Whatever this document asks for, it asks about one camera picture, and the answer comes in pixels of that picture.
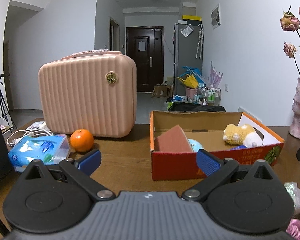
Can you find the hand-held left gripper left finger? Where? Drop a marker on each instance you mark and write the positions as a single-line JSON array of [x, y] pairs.
[[91, 161]]

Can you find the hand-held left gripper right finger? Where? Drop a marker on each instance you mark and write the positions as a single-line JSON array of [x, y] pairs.
[[208, 162]]

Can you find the blue pocket tissue packet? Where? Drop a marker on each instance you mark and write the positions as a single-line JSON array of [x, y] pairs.
[[238, 147]]

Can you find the red cardboard box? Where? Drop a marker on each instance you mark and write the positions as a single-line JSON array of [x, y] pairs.
[[175, 165]]

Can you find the iridescent shiny pouch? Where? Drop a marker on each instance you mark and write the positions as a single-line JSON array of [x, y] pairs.
[[293, 192]]

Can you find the yellow and white plush toy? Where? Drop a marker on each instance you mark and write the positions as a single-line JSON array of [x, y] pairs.
[[236, 133]]

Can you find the pink layered sponge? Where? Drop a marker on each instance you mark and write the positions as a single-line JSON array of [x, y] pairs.
[[172, 140]]

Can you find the orange fruit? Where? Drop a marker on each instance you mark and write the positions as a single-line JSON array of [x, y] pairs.
[[82, 140]]

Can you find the black chair back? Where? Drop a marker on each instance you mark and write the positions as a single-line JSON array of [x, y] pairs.
[[197, 108]]

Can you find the blue tissue pack in clear box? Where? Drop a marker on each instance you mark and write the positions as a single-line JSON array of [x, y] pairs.
[[35, 148]]

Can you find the pink ribbed suitcase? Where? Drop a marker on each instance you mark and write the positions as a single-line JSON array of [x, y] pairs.
[[85, 97]]

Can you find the white booklet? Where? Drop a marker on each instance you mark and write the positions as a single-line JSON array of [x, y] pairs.
[[36, 125]]

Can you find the trolley cart with bottles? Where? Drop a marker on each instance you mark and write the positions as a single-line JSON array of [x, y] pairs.
[[210, 96]]

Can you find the pink bucket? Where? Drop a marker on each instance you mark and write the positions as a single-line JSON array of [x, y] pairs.
[[191, 92]]

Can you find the brown cardboard box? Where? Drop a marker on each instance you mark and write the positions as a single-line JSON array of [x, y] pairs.
[[161, 91]]

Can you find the purple feather decoration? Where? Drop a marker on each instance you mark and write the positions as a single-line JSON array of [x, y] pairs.
[[215, 75]]

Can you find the blue plastic rack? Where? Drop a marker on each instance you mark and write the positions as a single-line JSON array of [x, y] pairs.
[[193, 71]]

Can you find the dark brown entrance door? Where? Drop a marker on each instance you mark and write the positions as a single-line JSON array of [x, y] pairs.
[[145, 75]]

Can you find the grey refrigerator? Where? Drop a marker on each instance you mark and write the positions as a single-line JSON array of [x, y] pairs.
[[187, 55]]

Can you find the folded clear umbrella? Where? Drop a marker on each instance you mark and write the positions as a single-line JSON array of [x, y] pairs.
[[199, 41]]

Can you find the white paper notice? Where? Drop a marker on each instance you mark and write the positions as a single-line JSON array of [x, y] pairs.
[[141, 45]]

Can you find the dark side door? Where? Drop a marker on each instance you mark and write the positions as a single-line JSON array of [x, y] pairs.
[[114, 36]]

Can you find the clear plastic bag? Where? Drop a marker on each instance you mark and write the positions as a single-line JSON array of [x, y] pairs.
[[186, 30]]

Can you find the bunch of dried pink roses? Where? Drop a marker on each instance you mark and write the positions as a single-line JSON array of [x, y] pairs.
[[288, 21]]

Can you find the yellow and black box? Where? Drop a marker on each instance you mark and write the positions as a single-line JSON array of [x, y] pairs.
[[191, 18]]

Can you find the black camera tripod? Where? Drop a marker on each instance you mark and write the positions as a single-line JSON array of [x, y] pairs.
[[1, 100]]

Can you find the framed wall picture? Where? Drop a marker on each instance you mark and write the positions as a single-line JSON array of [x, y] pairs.
[[215, 16]]

